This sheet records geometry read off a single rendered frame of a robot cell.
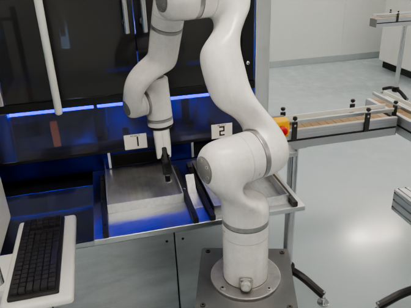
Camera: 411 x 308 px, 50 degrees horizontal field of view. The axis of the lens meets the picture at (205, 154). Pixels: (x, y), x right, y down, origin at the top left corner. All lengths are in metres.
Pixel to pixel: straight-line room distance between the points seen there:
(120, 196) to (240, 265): 0.62
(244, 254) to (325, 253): 1.69
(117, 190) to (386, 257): 1.75
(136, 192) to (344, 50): 5.99
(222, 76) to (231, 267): 0.49
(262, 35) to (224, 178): 0.84
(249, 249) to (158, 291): 1.04
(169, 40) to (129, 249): 1.00
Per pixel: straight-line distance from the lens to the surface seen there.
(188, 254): 2.01
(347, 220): 3.12
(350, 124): 2.12
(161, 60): 1.29
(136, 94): 1.32
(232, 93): 1.01
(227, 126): 1.75
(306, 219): 3.07
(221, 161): 0.96
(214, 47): 1.02
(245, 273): 1.17
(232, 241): 1.12
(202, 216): 1.47
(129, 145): 1.71
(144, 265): 2.01
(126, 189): 1.66
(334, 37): 7.18
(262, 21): 1.69
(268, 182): 1.66
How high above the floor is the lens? 1.68
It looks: 25 degrees down
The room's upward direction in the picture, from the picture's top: 2 degrees counter-clockwise
